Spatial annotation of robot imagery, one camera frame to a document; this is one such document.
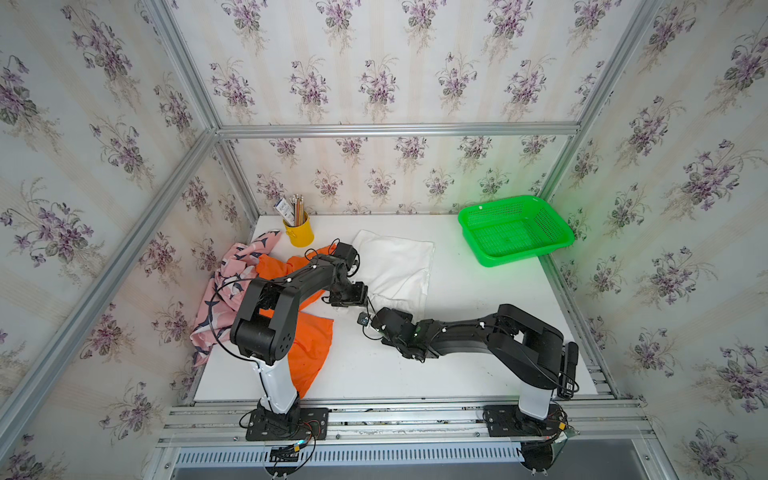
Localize pink patterned garment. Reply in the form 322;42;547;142
190;230;282;368

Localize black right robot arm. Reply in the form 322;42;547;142
369;304;579;421

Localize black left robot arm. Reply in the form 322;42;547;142
229;243;368;416

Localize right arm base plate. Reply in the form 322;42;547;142
482;402;568;439

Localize white shorts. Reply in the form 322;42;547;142
352;230;435;318

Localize yellow pencil cup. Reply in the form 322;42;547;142
283;213;315;248

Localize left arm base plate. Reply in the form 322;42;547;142
243;406;330;441

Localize wooden pencils bundle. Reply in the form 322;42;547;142
292;194;305;227

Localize orange cloth garment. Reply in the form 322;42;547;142
256;255;334;398

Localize green plastic basket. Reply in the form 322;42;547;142
458;195;575;267

